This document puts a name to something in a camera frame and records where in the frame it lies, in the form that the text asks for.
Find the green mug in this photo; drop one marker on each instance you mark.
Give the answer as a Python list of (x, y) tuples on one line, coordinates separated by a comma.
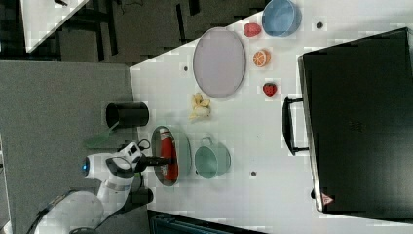
[(212, 159)]

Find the red ketchup bottle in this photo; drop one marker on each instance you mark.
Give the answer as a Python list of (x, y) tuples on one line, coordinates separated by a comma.
[(170, 172)]

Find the peeled banana toy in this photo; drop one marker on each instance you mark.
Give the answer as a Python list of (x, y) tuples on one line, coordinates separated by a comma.
[(200, 107)]

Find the green oval strainer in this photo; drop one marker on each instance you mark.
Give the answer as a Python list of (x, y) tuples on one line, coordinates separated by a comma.
[(183, 154)]

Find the silver toaster oven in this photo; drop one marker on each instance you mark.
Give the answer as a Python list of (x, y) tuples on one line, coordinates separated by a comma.
[(358, 108)]

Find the lilac round plate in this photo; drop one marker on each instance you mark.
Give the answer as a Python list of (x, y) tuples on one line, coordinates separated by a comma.
[(219, 62)]

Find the orange slice toy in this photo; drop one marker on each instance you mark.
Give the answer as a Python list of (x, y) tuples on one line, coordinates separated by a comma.
[(261, 58)]

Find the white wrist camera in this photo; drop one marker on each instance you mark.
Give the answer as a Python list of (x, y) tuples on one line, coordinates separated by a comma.
[(131, 151)]

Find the green slotted spatula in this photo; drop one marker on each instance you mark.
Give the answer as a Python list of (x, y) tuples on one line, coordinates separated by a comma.
[(99, 139)]

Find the pink strawberry toy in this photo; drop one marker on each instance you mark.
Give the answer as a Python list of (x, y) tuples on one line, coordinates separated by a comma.
[(252, 29)]

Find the red strawberry toy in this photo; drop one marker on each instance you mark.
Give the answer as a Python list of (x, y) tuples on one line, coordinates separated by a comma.
[(269, 89)]

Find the blue cup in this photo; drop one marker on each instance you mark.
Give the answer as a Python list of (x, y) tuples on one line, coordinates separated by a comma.
[(281, 18)]

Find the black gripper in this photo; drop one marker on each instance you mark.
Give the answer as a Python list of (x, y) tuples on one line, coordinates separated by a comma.
[(142, 162)]

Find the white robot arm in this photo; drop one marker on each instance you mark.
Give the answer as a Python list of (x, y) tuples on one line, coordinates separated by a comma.
[(81, 211)]

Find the black utensil holder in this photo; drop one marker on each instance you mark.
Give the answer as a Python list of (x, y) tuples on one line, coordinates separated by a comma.
[(127, 115)]

